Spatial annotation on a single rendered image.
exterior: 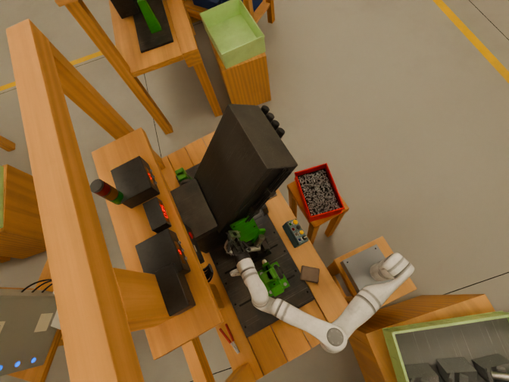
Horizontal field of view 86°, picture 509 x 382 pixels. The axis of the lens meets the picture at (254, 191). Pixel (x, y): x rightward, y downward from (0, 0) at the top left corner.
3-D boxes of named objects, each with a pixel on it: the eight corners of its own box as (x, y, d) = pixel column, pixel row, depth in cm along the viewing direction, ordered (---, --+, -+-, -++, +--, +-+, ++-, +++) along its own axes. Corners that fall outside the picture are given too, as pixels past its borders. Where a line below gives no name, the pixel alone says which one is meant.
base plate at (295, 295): (230, 148, 191) (229, 147, 189) (314, 299, 149) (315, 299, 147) (176, 176, 188) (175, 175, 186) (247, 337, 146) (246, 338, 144)
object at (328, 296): (238, 129, 211) (235, 117, 197) (354, 320, 154) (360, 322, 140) (223, 137, 210) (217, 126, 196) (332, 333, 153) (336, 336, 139)
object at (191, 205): (213, 198, 176) (195, 177, 145) (232, 239, 165) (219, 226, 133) (188, 212, 175) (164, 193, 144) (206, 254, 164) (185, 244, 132)
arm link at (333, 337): (274, 317, 104) (275, 321, 111) (343, 357, 95) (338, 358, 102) (285, 295, 108) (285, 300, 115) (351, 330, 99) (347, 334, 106)
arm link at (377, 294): (370, 314, 112) (353, 295, 115) (410, 272, 120) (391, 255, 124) (379, 312, 104) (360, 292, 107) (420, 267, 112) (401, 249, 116)
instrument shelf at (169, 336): (145, 131, 128) (141, 126, 124) (224, 321, 93) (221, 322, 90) (96, 156, 126) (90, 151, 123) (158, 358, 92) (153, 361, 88)
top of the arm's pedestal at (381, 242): (380, 236, 162) (382, 236, 159) (414, 289, 150) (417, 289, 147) (332, 260, 161) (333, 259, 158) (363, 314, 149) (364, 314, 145)
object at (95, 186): (109, 181, 98) (101, 176, 94) (112, 192, 96) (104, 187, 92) (96, 187, 97) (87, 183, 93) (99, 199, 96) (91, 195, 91)
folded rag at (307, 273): (299, 280, 151) (299, 279, 149) (301, 265, 154) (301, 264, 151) (317, 283, 149) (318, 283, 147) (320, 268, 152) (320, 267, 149)
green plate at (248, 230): (255, 222, 151) (245, 202, 135) (261, 233, 146) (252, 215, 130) (236, 232, 151) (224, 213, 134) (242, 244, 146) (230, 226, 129)
